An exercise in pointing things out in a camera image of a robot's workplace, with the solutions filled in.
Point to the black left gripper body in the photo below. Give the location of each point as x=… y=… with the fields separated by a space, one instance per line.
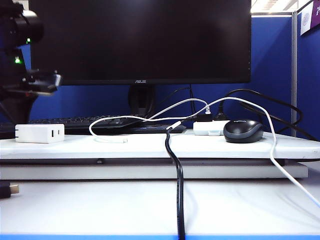
x=12 y=107

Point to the white charging base block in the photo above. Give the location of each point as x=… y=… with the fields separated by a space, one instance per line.
x=35 y=133

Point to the black computer keyboard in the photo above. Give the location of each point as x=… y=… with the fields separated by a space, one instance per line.
x=75 y=122

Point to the white desk riser board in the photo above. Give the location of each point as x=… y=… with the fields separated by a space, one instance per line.
x=75 y=150

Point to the black gold HDMI plug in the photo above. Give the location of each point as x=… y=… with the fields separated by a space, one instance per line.
x=6 y=191

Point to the black monitor stand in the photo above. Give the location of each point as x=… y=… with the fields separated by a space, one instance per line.
x=142 y=100

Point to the black ASUS computer monitor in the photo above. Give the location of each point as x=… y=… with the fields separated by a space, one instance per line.
x=150 y=42

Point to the black plug adapter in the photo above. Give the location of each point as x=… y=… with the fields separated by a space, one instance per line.
x=203 y=118

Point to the white power strip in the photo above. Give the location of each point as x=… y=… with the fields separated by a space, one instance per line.
x=205 y=128

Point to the black grey computer mouse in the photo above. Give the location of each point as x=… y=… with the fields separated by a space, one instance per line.
x=243 y=132

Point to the wide blue partition panel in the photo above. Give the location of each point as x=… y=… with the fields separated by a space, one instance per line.
x=272 y=62

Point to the black rubber riser foot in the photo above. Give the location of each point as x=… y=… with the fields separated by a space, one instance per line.
x=282 y=163

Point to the blue partition panel with sign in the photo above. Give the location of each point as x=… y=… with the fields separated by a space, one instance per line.
x=310 y=87

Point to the white purple name sign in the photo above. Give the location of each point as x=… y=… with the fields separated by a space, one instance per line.
x=307 y=20

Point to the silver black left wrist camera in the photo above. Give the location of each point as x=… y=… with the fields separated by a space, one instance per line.
x=42 y=82

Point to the silver partition post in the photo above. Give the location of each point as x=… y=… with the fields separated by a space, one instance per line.
x=295 y=75

